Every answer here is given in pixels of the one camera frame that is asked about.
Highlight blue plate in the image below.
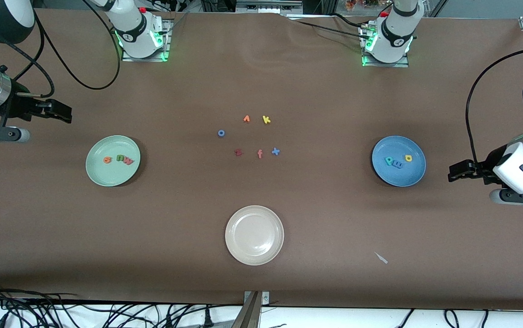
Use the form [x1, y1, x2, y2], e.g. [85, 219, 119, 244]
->
[372, 136, 426, 187]

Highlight green plate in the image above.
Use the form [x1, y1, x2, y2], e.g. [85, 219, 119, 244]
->
[86, 135, 141, 187]

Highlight brown table cover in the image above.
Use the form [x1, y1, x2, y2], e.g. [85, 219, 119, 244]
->
[0, 8, 523, 311]

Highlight beige plate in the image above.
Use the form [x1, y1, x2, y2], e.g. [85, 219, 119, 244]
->
[225, 205, 285, 266]

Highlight grey metal box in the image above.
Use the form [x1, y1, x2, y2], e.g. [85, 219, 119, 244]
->
[236, 0, 303, 14]

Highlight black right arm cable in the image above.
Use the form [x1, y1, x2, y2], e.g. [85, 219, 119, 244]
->
[13, 0, 122, 98]

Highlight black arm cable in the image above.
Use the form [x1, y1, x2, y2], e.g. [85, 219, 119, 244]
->
[13, 0, 122, 98]
[466, 47, 523, 167]

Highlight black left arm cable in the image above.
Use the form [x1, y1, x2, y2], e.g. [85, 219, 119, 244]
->
[466, 47, 523, 167]

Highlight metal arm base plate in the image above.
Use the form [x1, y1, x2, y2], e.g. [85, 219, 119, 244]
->
[361, 22, 410, 68]
[122, 17, 172, 62]

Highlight black table cable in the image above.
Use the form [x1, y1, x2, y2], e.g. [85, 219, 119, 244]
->
[284, 13, 368, 40]

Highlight grey metal bracket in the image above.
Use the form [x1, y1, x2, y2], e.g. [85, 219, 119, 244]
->
[232, 291, 270, 328]

